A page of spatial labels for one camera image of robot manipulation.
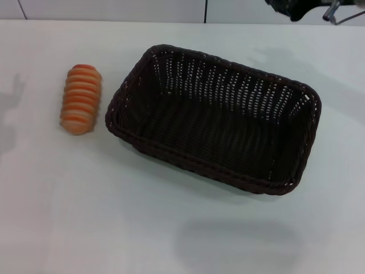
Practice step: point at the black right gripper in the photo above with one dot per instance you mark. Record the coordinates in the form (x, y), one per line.
(293, 7)

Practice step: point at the dark brown woven basket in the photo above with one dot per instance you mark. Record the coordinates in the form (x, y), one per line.
(211, 125)

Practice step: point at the orange striped bread roll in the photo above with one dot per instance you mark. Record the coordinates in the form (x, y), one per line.
(80, 100)

